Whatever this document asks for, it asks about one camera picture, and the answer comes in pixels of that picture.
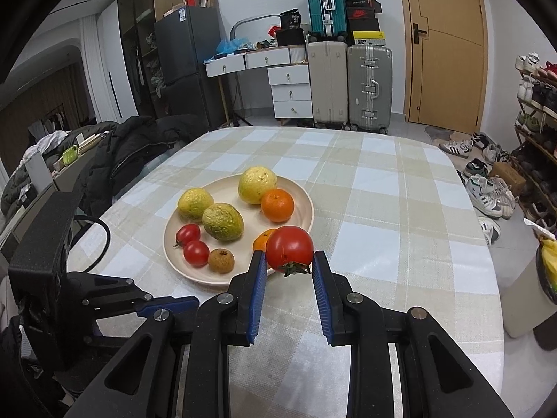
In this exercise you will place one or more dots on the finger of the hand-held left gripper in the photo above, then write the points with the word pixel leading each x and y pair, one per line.
pixel 174 305

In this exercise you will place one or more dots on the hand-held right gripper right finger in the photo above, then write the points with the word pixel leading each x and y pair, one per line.
pixel 322 296

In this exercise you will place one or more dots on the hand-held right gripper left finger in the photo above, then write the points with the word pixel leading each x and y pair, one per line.
pixel 256 296

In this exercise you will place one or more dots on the brown longan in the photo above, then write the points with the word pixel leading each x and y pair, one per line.
pixel 221 260

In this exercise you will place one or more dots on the orange tangerine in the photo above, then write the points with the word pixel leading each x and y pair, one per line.
pixel 277 204
pixel 261 241

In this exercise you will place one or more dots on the red tomato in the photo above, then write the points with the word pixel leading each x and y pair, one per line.
pixel 196 252
pixel 289 248
pixel 188 234

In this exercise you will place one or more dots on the greenish yellow passion fruit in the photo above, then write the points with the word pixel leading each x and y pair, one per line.
pixel 223 222

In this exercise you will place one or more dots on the beige round plate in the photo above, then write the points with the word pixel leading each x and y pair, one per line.
pixel 303 209

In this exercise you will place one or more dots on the yellow lemon on plate front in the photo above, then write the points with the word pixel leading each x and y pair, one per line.
pixel 196 203

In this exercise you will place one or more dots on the yellow lemon on plate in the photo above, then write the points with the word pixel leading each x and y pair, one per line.
pixel 196 203
pixel 257 184

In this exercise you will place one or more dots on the green cup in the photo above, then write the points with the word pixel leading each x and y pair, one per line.
pixel 70 154

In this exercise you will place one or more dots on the yellow lemon on plate back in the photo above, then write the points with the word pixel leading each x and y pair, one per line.
pixel 257 184

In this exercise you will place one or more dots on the black jacket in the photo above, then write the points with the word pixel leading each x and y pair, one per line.
pixel 139 148

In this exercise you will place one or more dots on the scattered white sneakers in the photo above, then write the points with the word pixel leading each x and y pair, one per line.
pixel 487 191

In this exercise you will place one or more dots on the white drawer cabinet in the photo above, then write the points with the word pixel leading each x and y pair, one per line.
pixel 290 91

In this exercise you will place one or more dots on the beige suitcase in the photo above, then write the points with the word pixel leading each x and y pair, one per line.
pixel 327 85

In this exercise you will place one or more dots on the silver suitcase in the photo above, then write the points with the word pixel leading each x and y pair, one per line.
pixel 370 87

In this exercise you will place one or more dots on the cardboard box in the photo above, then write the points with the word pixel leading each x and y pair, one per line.
pixel 509 178

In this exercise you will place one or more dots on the bunch of bananas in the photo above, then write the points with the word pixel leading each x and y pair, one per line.
pixel 549 265

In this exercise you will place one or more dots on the white desk with drawers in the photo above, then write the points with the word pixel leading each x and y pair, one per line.
pixel 243 62

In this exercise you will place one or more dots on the dark grey refrigerator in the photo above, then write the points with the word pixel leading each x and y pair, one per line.
pixel 187 65

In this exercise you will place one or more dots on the glass door cabinet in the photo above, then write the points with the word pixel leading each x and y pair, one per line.
pixel 143 43

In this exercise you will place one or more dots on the blue plastic bag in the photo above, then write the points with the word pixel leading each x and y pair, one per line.
pixel 230 45

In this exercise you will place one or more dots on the yellow black shoe box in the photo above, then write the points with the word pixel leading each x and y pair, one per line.
pixel 369 38

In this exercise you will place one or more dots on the wooden door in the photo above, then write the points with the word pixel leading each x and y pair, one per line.
pixel 444 52

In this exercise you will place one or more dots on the black pouch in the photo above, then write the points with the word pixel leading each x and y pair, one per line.
pixel 290 19

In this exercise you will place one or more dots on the black red shoe box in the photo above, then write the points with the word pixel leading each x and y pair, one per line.
pixel 363 15

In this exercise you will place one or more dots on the teal suitcase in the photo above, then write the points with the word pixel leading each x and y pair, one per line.
pixel 325 4

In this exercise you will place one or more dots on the wooden shoe rack with shoes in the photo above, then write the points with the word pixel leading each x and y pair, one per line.
pixel 533 91

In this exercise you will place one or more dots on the grey arched frame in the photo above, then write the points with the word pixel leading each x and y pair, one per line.
pixel 248 18

